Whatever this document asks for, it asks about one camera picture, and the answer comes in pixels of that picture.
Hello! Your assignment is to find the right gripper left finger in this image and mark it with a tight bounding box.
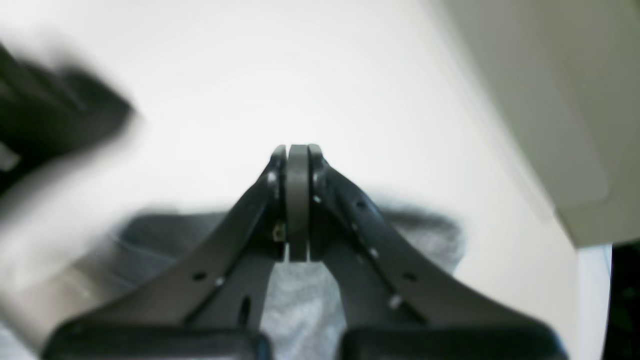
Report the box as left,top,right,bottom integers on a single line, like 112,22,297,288
42,145,300,360

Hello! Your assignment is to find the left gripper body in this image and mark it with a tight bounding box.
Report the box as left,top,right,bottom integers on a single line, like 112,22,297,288
0,47,134,194

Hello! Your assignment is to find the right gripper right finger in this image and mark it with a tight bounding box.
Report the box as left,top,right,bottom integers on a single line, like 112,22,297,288
299,145,569,360

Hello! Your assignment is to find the grey T-shirt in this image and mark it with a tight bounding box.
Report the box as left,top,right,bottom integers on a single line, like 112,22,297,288
75,200,466,360

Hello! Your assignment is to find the beige bin right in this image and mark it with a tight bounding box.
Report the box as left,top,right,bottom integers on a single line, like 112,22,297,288
442,0,640,248

